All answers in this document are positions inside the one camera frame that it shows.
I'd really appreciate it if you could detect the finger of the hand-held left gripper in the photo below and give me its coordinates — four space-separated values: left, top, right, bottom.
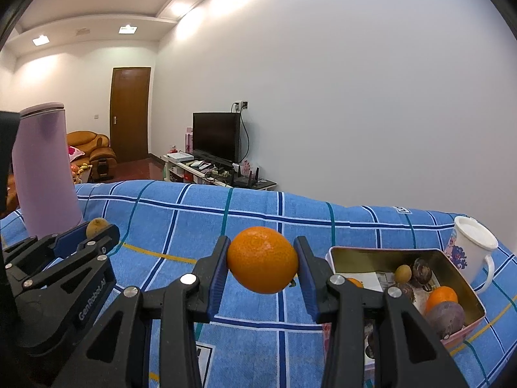
1 221 90 280
18 223 121 292

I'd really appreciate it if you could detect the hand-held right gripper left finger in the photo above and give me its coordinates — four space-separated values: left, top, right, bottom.
52 235 231 388

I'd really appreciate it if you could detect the brown wooden door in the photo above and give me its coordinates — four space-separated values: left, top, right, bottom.
110 67 151 162

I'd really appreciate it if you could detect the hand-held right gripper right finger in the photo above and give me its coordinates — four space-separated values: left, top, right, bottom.
293 235 470 388

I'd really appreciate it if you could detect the lilac thermos jug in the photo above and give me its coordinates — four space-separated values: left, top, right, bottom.
11 102 84 237

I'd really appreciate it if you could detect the white floral mug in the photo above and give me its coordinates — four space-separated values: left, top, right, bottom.
443 215 499 294

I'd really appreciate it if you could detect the blue plaid blanket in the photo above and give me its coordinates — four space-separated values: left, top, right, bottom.
0 180 517 388

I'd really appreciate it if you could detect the brown leather sofa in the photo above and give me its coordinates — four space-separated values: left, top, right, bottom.
67 130 118 182

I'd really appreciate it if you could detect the wooden coffee table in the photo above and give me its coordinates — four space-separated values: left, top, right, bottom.
73 162 94 184

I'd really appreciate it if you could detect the pink tin box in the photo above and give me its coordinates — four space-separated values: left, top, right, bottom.
323 246 486 372

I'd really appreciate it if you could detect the purple turnip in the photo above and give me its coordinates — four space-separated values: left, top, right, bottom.
426 301 465 340

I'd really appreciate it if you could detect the black flat television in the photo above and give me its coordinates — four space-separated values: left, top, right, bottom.
192 112 242 164

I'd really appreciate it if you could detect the black antenna router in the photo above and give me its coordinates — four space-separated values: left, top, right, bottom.
232 166 261 189

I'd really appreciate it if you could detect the white television stand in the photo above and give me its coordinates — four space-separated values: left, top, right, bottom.
162 154 277 191

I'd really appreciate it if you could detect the purple passion fruit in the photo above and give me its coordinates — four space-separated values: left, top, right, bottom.
411 258 435 286
394 283 417 304

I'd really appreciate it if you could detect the cut taro piece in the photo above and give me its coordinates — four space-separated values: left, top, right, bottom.
364 319 380 358

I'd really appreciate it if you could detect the black power cable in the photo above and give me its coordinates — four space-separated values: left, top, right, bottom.
240 110 251 164

